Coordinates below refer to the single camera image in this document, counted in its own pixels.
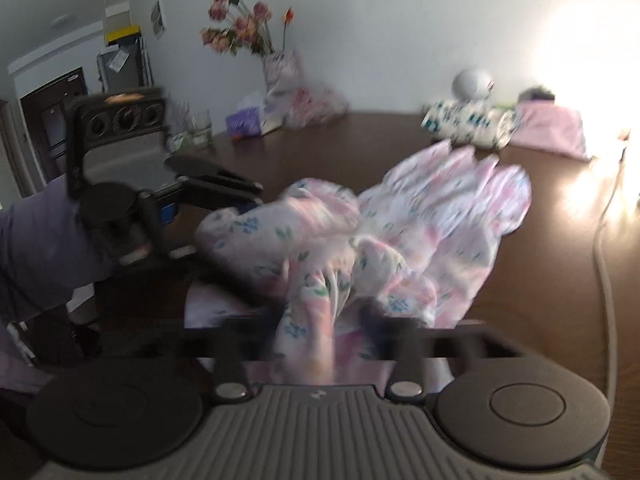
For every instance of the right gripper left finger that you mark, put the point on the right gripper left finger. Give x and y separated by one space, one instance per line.
231 345

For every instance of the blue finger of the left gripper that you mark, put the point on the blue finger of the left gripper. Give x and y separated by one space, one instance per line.
203 184

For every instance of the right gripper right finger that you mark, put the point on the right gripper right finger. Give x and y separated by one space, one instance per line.
409 346

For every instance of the pink floral garment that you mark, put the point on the pink floral garment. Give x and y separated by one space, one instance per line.
421 244

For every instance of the purple sleeved forearm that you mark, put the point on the purple sleeved forearm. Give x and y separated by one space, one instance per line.
46 253

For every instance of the clear glass jar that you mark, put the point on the clear glass jar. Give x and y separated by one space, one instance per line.
200 128

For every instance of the purple tissue pack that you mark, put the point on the purple tissue pack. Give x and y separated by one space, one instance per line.
251 122

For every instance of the grey cabinet with boxes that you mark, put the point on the grey cabinet with boxes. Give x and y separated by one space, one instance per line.
123 63

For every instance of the pink floral plastic bag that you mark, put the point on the pink floral plastic bag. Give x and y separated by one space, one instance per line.
315 106

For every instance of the floral paper vase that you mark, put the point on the floral paper vase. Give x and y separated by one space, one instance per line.
283 72

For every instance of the pink artificial flower bouquet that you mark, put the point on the pink artificial flower bouquet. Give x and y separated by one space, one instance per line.
237 26

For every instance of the blue flower fabric bag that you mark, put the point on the blue flower fabric bag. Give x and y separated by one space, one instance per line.
476 123

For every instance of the pink fabric storage bag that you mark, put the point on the pink fabric storage bag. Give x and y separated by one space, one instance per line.
547 127

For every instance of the white round robot toy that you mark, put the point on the white round robot toy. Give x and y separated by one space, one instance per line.
473 84

